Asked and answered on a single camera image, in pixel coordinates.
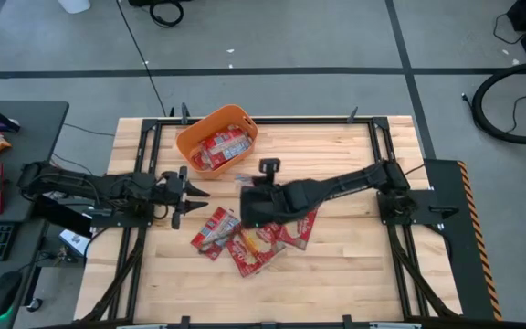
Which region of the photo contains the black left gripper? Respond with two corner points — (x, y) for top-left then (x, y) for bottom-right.
(155, 165), (211, 230)

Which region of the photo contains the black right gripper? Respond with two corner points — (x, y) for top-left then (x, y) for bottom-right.
(239, 157), (320, 229)

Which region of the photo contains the orange plastic basket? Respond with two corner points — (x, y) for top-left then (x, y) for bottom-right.
(175, 103), (259, 180)

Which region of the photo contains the white printed box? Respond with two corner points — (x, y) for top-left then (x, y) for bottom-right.
(58, 228), (91, 258)

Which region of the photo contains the black box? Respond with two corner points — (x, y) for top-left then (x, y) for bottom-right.
(32, 196), (93, 239)

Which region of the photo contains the black desk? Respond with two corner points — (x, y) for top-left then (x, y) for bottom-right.
(0, 100), (70, 329)

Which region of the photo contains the black panel with hazard stripes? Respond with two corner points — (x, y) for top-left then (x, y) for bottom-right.
(424, 158), (505, 322)

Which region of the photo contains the black computer mouse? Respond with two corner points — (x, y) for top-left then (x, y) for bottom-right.
(0, 270), (24, 319)

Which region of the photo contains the white bucket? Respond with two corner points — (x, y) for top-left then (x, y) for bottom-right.
(57, 0), (92, 15)

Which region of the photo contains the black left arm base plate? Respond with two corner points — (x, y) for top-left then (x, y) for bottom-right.
(89, 190), (157, 228)

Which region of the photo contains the black aluminium rig frame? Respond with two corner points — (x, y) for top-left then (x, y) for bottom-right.
(78, 116), (463, 329)

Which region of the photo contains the black desk cable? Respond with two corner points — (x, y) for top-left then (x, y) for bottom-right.
(63, 122), (116, 137)

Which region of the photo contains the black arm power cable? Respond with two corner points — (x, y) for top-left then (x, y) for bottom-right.
(50, 153), (95, 177)

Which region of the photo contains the long black floor cable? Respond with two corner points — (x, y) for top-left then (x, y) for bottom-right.
(115, 0), (169, 118)

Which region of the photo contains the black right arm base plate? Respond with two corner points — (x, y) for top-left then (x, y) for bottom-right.
(376, 187), (460, 226)

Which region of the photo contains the black cable coil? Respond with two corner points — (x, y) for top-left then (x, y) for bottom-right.
(148, 0), (185, 28)

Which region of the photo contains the black coiled hose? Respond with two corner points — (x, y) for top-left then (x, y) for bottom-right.
(470, 61), (526, 145)

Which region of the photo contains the thin black cable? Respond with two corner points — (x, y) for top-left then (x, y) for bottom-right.
(461, 85), (526, 136)

